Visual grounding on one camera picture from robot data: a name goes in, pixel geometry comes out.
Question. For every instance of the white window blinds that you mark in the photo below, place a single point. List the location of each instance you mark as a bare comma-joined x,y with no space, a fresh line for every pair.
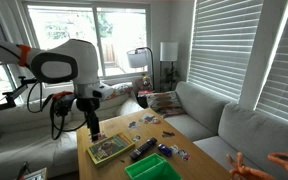
222,43
285,76

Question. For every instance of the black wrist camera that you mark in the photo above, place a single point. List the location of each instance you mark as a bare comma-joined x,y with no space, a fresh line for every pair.
62,106

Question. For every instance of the floral cushion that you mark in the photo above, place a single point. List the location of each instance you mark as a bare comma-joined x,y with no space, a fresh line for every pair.
122,88

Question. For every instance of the lamp with cylinder shade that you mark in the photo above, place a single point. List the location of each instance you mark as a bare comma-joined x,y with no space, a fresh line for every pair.
169,51

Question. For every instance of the small stuffed toy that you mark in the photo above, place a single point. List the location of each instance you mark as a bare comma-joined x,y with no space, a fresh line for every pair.
146,81

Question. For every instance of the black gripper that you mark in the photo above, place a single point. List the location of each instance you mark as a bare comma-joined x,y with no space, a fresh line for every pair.
91,116

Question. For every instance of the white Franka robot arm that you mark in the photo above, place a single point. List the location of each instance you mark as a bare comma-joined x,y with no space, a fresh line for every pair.
80,56

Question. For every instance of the blue toy car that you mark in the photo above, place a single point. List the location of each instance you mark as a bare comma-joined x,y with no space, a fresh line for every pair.
165,150

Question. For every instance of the black remote control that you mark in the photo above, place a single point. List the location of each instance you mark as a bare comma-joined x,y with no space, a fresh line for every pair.
143,148

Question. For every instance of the red patterned cushion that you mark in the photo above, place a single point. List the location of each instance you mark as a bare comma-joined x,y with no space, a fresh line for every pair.
174,112

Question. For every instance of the grey sofa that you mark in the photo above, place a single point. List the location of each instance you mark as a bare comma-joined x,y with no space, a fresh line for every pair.
250,133

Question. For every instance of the yellow animal book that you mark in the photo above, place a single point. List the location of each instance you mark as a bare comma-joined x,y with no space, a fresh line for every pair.
110,149

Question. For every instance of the green plastic bin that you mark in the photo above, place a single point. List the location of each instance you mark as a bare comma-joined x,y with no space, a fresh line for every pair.
150,168

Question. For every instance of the sliding glass window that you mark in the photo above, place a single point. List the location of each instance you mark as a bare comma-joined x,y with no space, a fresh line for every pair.
84,30

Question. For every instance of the oval pattern cushion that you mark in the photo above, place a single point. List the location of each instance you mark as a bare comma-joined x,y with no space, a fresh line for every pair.
164,99

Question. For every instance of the white snowman cutout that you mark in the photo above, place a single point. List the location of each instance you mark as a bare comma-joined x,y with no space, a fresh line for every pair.
149,119

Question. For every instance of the dark side table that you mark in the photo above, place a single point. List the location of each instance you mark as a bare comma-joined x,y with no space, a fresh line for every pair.
144,99

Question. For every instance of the arc floor lamp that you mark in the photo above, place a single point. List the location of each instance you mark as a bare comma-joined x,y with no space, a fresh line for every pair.
138,58

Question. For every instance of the green house plant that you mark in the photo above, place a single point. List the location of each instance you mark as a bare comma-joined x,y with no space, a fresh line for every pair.
171,75

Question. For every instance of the orange octopus plush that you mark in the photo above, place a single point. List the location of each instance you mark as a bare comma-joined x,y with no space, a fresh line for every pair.
247,171

